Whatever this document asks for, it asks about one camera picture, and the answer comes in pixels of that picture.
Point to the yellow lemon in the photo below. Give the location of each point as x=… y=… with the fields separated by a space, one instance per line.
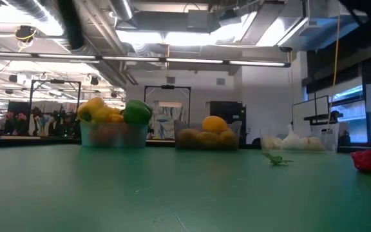
x=228 y=138

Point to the yellow-orange citrus fruit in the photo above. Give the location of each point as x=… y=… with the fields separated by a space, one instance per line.
x=214 y=125

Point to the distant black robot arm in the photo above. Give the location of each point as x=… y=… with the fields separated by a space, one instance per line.
x=63 y=124

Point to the black gantry frame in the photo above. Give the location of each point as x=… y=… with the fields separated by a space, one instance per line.
x=167 y=86
x=56 y=81

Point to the long ceiling light bar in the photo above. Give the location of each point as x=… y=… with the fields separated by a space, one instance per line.
x=130 y=58

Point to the clear plastic basket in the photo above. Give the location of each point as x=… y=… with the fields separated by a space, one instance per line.
x=330 y=137

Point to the green table mat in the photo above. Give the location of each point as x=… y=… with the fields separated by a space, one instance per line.
x=185 y=199

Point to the green pepper stem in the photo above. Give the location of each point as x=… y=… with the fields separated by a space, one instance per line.
x=276 y=158

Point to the blue patterned cloth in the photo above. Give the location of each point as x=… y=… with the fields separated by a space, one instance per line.
x=164 y=120

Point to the green bell pepper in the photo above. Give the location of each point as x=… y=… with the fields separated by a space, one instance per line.
x=137 y=112

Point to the grey translucent basket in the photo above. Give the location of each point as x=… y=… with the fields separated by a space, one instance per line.
x=180 y=125

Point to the teal translucent basket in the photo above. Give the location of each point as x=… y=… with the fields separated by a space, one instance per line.
x=134 y=137

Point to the grey wall plate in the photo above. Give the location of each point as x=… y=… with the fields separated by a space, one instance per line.
x=221 y=81

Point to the window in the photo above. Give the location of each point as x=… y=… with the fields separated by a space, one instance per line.
x=353 y=119

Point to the round metal air duct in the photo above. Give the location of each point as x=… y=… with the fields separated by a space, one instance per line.
x=121 y=8

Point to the black frame stand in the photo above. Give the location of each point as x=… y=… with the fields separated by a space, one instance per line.
x=305 y=100

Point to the small red pepper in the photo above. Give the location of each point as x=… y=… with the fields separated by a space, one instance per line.
x=367 y=161

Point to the orange citrus fruit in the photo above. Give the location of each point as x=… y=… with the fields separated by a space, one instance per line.
x=188 y=138
x=208 y=139

